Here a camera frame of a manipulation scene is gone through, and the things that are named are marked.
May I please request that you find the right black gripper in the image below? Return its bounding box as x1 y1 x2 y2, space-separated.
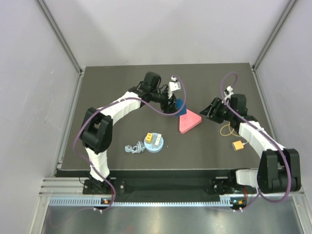
200 97 234 124

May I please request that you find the blue cube plug adapter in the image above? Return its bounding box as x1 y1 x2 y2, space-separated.
175 98 187 117

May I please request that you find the pink triangular power strip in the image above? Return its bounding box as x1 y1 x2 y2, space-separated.
179 109 202 134

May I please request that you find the white square charger plug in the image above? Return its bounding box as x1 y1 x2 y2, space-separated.
154 134 162 147

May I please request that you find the yellow plug adapter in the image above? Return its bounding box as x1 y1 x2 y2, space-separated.
145 133 153 144

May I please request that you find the light blue round socket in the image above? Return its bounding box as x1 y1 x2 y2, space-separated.
143 133 164 153

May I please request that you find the light blue socket cord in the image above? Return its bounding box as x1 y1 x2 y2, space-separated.
124 141 145 154

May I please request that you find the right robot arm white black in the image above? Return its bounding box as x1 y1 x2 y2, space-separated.
200 94 301 194

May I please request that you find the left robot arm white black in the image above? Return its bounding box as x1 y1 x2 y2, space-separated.
76 72 184 194

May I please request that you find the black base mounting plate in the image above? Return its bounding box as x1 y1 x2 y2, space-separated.
82 169 259 197

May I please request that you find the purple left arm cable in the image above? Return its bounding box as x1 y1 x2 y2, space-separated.
73 74 187 213

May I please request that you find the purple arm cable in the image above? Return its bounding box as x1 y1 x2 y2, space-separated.
220 72 293 213
73 74 187 213

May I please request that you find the yellow coiled cable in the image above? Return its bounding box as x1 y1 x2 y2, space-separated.
219 123 247 144

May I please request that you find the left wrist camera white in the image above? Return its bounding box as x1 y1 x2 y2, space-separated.
168 76 181 98

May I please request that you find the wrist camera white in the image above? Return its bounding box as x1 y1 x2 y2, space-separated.
223 86 234 102
168 76 181 98

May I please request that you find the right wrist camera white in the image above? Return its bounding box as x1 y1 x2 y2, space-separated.
223 86 234 102

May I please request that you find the yellow charger on cable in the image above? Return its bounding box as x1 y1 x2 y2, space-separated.
232 140 245 151

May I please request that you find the right aluminium frame post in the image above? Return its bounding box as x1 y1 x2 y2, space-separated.
251 0 298 72

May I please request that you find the aluminium frame post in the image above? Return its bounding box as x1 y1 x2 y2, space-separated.
35 0 83 75
251 0 298 72

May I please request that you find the grey slotted cable duct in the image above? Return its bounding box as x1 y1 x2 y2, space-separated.
49 196 246 207

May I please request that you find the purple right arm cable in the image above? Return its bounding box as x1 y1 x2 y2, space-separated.
220 72 293 213

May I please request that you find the left aluminium frame post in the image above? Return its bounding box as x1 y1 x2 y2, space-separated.
35 0 83 75

